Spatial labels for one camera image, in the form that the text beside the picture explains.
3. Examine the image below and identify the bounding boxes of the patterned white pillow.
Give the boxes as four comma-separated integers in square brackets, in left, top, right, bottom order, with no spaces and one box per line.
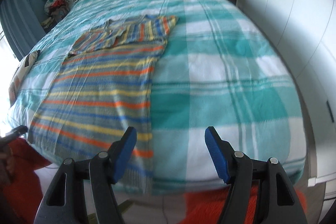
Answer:
[9,50,41,107]

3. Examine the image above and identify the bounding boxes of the teal white plaid blanket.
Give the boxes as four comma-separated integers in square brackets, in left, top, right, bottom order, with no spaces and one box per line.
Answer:
[5,0,306,194]

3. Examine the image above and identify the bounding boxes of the red fleece trousers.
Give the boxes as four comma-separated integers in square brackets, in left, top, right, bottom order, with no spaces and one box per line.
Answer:
[1,138,51,223]

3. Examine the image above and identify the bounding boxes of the white wardrobe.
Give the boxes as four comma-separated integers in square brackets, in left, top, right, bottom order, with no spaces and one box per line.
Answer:
[237,0,335,201]

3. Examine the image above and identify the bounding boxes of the pile of colourful clothes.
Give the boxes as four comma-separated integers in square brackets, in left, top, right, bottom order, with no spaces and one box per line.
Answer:
[42,0,71,23]

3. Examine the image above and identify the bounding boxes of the striped knit sweater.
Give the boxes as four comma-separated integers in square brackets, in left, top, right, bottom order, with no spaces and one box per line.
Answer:
[28,15,178,193]

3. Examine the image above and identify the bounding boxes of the blue curtain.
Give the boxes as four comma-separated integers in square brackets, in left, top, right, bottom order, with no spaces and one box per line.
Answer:
[1,0,47,60]

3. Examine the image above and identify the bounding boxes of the olive green chair legs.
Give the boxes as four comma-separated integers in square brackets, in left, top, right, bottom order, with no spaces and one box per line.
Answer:
[88,200,134,223]

